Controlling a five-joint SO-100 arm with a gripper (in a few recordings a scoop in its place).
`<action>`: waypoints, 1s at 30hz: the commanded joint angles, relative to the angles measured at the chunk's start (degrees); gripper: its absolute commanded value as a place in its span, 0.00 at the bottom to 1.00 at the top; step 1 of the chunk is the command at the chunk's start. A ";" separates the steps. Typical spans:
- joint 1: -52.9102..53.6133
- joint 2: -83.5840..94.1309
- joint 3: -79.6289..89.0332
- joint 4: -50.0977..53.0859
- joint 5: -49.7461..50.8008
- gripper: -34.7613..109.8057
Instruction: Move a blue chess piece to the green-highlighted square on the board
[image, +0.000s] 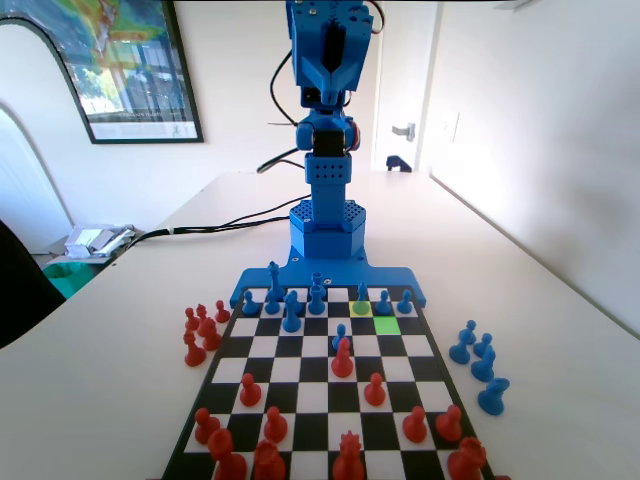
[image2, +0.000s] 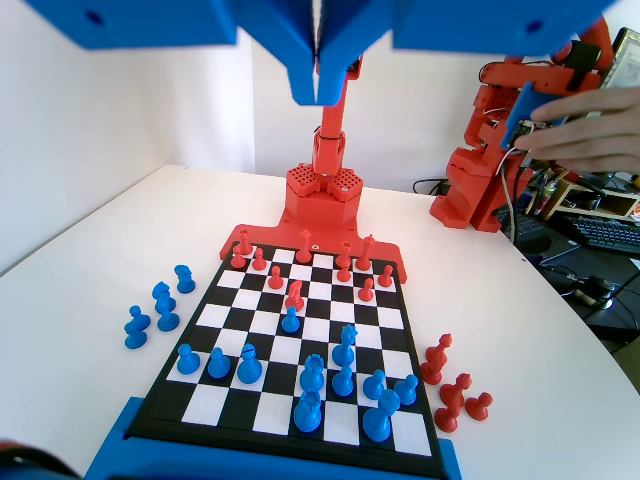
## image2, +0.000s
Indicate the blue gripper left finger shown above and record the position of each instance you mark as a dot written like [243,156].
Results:
[300,60]

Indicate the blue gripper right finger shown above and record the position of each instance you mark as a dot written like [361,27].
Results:
[335,60]

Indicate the red leader arm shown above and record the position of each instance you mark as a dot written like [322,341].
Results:
[480,190]

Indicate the red robot arm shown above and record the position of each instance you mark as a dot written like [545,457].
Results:
[325,200]

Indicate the red pieces on board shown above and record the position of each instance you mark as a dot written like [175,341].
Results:
[270,235]

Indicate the red chess queen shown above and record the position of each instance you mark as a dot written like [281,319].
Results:
[303,252]

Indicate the red chess rook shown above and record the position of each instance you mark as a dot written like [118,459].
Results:
[344,256]
[243,245]

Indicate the red chess king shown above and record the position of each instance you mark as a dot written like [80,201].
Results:
[365,260]

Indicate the blue chess queen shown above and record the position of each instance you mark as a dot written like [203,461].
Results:
[344,350]

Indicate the blue chess rook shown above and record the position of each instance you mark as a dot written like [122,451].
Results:
[307,417]
[312,377]

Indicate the person's bare hand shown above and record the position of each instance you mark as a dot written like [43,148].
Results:
[595,135]

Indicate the dark laptop keyboard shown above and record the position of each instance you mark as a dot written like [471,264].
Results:
[520,225]

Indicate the black and white chessboard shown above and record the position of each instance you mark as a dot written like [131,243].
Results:
[350,310]

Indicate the framed screen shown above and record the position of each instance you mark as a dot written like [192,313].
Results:
[627,60]

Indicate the wooden desk shelf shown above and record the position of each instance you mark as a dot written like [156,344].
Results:
[620,202]

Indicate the black computer keyboard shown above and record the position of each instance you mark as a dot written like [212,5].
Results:
[605,235]

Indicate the black computer mouse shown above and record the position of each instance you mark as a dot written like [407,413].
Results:
[595,292]

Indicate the blue base plate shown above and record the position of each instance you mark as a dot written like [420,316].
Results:
[115,450]

